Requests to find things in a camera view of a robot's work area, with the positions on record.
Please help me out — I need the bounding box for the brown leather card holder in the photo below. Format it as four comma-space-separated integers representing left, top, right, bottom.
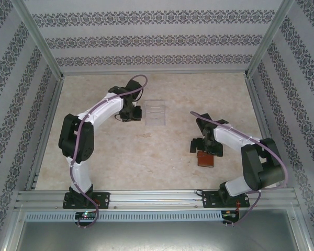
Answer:
196, 151, 215, 168

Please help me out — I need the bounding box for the clear acrylic card stand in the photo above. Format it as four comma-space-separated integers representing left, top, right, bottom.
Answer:
144, 98, 167, 127

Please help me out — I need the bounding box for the green circuit board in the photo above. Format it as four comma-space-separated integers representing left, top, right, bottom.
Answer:
222, 210, 240, 219
75, 211, 97, 220

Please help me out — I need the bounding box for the grey metal panel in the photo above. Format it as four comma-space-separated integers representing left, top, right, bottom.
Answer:
14, 222, 301, 251

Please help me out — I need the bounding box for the purple cable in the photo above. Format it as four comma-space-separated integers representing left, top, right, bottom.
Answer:
69, 74, 149, 230
189, 111, 290, 229

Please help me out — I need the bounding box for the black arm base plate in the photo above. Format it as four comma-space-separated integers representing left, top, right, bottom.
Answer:
201, 190, 251, 209
64, 192, 111, 210

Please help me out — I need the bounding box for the aluminium side rail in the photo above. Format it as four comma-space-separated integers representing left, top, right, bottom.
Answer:
244, 75, 288, 189
26, 77, 66, 191

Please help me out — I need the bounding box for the long aluminium mounting rail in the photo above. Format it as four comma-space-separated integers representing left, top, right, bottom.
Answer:
14, 190, 297, 210

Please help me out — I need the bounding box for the grey slotted cable duct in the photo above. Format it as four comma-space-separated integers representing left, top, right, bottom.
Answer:
24, 210, 223, 222

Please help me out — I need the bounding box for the aluminium frame post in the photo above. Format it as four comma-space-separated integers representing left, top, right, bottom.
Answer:
12, 0, 66, 81
243, 0, 297, 79

